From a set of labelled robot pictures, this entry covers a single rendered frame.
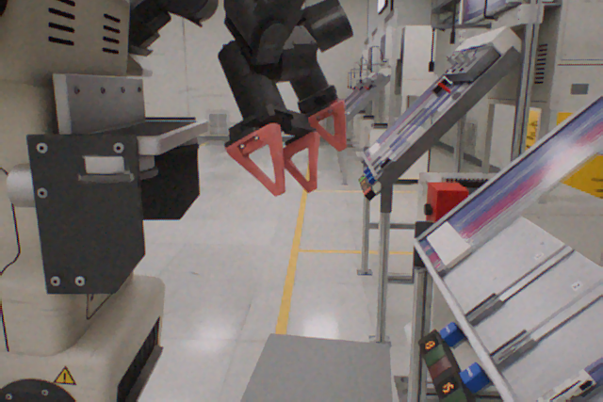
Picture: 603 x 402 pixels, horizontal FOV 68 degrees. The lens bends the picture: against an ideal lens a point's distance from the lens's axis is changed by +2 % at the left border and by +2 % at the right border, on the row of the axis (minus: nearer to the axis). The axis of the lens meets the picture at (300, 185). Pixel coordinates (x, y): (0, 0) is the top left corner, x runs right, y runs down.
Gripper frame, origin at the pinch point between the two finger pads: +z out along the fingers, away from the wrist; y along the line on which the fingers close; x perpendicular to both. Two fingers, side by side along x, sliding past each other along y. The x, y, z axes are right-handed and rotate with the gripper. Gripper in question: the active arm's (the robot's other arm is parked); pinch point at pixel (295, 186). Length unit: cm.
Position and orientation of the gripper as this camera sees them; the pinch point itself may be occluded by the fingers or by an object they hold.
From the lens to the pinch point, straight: 55.6
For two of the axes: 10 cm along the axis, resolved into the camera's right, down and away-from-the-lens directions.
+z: 3.8, 9.1, -1.4
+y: 4.1, -0.3, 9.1
